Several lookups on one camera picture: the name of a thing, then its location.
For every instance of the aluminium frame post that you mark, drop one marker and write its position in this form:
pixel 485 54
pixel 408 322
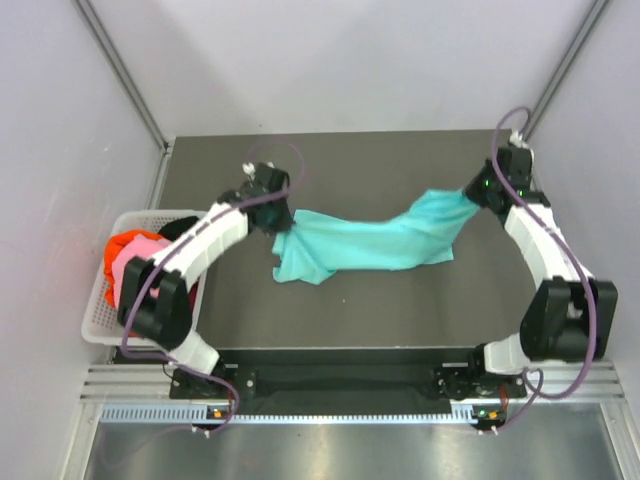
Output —
pixel 92 20
pixel 579 39

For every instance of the grey slotted cable duct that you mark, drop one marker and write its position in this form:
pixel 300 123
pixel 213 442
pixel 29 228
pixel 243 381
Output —
pixel 203 414

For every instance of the left aluminium frame post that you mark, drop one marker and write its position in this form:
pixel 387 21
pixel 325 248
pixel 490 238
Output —
pixel 92 20

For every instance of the black t shirt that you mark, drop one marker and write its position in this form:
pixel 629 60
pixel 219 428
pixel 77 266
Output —
pixel 173 230

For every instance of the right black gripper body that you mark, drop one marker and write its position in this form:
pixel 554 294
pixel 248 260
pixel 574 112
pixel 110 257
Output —
pixel 481 186

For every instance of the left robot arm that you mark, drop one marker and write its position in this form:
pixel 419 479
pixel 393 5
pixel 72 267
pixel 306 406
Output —
pixel 154 297

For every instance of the teal t shirt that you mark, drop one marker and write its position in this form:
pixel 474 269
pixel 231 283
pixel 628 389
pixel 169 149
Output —
pixel 320 245

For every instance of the right aluminium frame post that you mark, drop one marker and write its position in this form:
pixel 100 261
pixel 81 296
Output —
pixel 579 39

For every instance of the orange t shirt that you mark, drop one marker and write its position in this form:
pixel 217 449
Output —
pixel 119 250

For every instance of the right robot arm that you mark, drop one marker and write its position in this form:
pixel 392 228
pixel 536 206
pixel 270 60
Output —
pixel 568 300

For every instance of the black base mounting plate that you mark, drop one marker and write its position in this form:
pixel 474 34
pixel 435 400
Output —
pixel 390 380

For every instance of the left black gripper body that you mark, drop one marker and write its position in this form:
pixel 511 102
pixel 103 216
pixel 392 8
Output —
pixel 279 217

